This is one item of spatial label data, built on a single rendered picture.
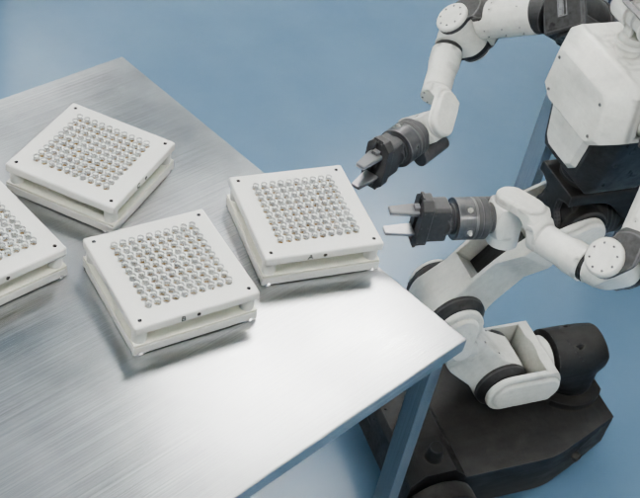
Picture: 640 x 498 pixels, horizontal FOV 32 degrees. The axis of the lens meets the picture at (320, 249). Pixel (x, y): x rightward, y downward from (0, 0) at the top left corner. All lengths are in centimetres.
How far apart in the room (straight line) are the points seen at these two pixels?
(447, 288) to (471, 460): 51
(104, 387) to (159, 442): 15
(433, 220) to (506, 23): 54
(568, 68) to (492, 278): 50
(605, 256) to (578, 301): 144
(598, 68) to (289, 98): 199
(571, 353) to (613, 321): 67
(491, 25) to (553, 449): 108
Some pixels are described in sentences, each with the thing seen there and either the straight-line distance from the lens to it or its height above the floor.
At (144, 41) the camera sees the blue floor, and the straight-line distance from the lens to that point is 428.
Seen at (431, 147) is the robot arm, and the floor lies 89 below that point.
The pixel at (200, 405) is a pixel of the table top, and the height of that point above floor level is 84.
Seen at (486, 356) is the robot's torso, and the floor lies 40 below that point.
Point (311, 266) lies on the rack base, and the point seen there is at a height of 87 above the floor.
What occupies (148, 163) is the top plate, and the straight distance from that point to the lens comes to 225.
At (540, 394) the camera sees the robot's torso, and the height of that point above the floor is 27.
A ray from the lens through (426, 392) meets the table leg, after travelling 220.
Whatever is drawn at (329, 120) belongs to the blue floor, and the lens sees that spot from 400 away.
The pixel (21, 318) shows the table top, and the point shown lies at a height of 84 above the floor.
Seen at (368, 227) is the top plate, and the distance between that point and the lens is 218.
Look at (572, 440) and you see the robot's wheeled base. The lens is 294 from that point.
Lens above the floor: 233
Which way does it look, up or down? 42 degrees down
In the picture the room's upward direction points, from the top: 12 degrees clockwise
